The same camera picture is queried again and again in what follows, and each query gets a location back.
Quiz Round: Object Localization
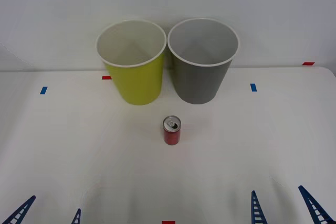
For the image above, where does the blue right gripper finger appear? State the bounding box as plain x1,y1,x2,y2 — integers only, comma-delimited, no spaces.
298,185,336,224
250,190,269,224

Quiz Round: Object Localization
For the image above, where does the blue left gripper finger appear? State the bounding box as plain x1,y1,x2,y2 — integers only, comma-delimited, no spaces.
71,208,82,224
0,195,37,224

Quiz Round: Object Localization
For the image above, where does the red drink can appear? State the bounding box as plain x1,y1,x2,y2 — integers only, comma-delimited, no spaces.
162,115,182,146

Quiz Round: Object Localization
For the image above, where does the grey plastic waste bin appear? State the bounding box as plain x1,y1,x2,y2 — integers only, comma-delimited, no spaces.
167,17,240,105

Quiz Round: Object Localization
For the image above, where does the yellow-green plastic waste bin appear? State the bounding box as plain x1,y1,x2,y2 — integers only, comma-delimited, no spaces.
95,19,168,106

